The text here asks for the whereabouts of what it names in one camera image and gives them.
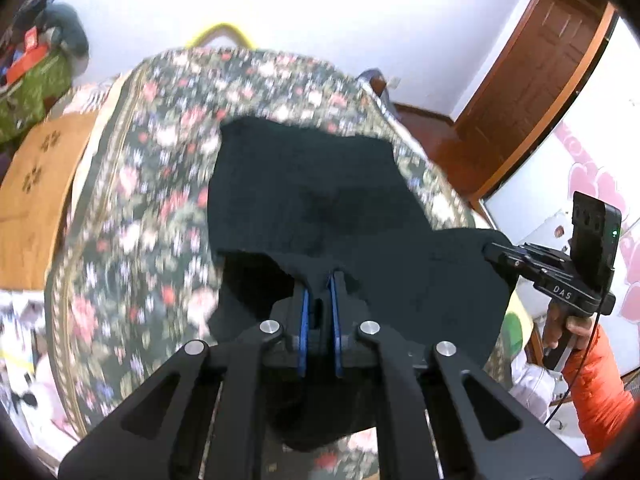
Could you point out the printed paper leaflet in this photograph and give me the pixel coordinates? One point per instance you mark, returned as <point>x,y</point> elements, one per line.
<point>20,320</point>

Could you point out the white garment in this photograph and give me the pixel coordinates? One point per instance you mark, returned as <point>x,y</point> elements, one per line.
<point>535,380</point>

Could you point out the black elephant print t-shirt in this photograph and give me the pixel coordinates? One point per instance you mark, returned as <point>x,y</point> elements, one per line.
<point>310,200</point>

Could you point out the person's right forearm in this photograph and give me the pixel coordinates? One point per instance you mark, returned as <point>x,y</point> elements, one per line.
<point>600,395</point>

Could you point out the orange box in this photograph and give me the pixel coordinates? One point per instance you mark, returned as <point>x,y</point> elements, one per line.
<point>30,60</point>

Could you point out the brown wooden door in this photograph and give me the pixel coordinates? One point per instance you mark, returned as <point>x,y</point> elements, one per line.
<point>525,85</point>

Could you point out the yellow hoop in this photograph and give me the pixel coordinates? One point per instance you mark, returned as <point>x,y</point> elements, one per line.
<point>220,27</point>

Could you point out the green storage bag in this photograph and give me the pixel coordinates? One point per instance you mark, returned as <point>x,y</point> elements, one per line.
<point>35,90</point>

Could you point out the pale pink cloth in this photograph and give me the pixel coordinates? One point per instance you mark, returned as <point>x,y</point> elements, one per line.
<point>47,390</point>

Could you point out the striped beige sheet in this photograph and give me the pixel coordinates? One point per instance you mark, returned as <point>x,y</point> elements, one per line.
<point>90,97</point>

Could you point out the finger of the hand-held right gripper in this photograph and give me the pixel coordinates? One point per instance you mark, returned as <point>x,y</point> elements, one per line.
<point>505,248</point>
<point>515,265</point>

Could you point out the yellow green card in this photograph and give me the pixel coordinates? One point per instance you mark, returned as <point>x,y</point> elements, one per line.
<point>512,335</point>

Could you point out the grey bag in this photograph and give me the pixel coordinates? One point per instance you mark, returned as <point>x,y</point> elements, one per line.
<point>375,85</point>

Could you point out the person's right hand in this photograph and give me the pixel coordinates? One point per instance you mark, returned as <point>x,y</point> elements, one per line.
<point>582,332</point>

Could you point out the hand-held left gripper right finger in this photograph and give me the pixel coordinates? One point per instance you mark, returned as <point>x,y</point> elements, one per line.
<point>335,320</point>

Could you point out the pile of clutter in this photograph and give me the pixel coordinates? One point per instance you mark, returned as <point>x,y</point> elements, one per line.
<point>27,12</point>

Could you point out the white wall socket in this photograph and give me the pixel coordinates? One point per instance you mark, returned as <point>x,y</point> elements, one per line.
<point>396,82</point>

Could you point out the floral blanket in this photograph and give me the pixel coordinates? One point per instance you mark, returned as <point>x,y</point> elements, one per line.
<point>150,185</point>

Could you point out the grey plush pillow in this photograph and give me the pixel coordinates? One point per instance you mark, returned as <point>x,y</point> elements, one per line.
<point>65,25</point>

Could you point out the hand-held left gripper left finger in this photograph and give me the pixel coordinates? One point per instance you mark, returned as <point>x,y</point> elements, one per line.
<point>302,325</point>

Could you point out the white wardrobe door pink flowers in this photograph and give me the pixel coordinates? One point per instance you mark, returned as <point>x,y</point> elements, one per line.
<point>550,185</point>

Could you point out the orange-brown pillow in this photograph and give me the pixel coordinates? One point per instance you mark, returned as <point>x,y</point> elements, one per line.
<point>35,185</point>

